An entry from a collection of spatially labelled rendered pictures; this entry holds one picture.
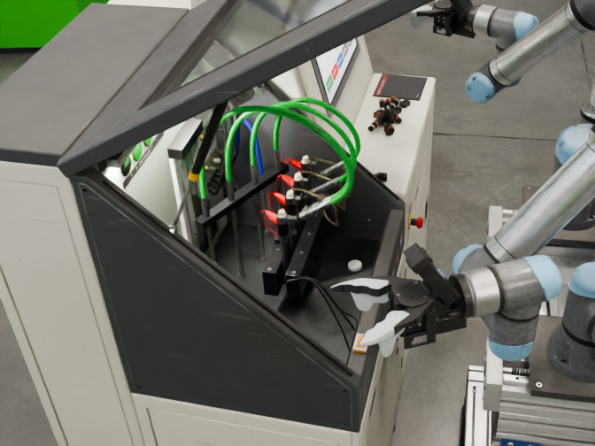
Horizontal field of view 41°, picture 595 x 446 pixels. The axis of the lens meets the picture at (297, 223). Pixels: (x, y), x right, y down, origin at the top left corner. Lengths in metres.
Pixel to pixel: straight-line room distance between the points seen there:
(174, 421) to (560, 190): 1.15
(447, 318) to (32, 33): 4.66
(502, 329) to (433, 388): 1.70
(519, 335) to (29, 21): 4.66
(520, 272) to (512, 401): 0.58
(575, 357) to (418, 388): 1.39
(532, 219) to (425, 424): 1.63
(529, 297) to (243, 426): 0.93
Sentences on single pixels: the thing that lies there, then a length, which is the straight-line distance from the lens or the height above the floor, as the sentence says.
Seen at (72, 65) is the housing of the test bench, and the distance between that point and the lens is 1.94.
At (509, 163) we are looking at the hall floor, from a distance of 4.20.
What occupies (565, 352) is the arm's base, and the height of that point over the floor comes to 1.08.
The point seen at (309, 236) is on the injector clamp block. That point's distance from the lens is 2.12.
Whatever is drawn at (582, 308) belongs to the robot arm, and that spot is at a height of 1.22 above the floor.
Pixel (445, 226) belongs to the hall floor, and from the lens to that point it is 3.74.
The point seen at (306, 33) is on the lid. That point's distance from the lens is 1.28.
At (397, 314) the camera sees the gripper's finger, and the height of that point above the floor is 1.47.
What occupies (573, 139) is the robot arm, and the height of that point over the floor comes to 1.26.
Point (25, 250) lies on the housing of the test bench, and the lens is 1.84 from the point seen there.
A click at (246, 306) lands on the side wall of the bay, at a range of 1.68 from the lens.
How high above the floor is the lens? 2.32
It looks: 38 degrees down
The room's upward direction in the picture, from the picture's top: 4 degrees counter-clockwise
